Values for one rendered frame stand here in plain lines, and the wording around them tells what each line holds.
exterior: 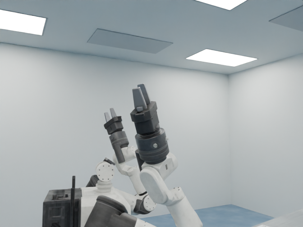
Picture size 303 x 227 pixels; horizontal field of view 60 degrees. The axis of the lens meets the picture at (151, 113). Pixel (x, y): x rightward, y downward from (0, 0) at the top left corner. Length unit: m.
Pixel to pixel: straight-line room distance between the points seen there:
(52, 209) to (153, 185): 0.38
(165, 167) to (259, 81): 5.02
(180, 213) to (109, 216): 0.21
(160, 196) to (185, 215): 0.10
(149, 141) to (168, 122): 4.51
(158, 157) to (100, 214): 0.24
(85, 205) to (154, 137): 0.37
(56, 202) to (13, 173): 3.54
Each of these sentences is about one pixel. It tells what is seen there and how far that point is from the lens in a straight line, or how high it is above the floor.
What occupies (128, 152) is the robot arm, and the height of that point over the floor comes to 1.41.
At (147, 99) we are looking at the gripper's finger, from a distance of 0.75.
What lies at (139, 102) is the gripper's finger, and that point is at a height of 1.58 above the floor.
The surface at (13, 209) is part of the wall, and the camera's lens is 4.59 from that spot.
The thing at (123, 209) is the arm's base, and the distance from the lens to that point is 0.85.
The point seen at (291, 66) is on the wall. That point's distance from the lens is 5.31.
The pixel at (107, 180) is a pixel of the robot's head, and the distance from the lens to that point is 1.01.
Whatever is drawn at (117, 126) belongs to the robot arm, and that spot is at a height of 1.54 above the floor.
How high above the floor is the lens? 1.49
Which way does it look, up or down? 5 degrees up
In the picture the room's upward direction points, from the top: straight up
